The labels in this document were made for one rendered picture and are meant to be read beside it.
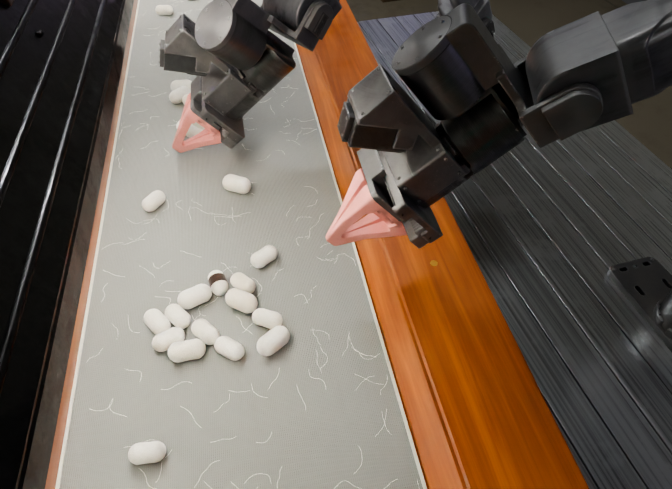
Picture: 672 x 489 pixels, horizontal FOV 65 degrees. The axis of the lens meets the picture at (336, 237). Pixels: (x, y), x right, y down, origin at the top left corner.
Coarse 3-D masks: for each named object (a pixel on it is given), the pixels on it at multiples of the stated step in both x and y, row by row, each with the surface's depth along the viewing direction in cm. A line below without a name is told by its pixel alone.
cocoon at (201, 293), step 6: (192, 288) 55; (198, 288) 55; (204, 288) 55; (210, 288) 56; (180, 294) 55; (186, 294) 54; (192, 294) 55; (198, 294) 55; (204, 294) 55; (210, 294) 55; (180, 300) 54; (186, 300) 54; (192, 300) 54; (198, 300) 55; (204, 300) 55; (186, 306) 54; (192, 306) 55
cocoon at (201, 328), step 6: (192, 324) 52; (198, 324) 52; (204, 324) 52; (210, 324) 52; (192, 330) 52; (198, 330) 52; (204, 330) 52; (210, 330) 52; (216, 330) 52; (198, 336) 52; (204, 336) 51; (210, 336) 51; (216, 336) 52; (204, 342) 52; (210, 342) 52
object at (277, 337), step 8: (272, 328) 52; (280, 328) 52; (264, 336) 51; (272, 336) 51; (280, 336) 51; (288, 336) 52; (264, 344) 50; (272, 344) 51; (280, 344) 51; (264, 352) 50; (272, 352) 51
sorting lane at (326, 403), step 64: (192, 0) 111; (256, 0) 111; (128, 64) 92; (128, 128) 78; (256, 128) 78; (320, 128) 78; (128, 192) 69; (192, 192) 69; (256, 192) 69; (320, 192) 69; (128, 256) 61; (192, 256) 61; (320, 256) 61; (128, 320) 55; (192, 320) 55; (320, 320) 55; (128, 384) 50; (192, 384) 50; (256, 384) 50; (320, 384) 50; (384, 384) 50; (64, 448) 45; (128, 448) 45; (192, 448) 45; (256, 448) 45; (320, 448) 45; (384, 448) 45
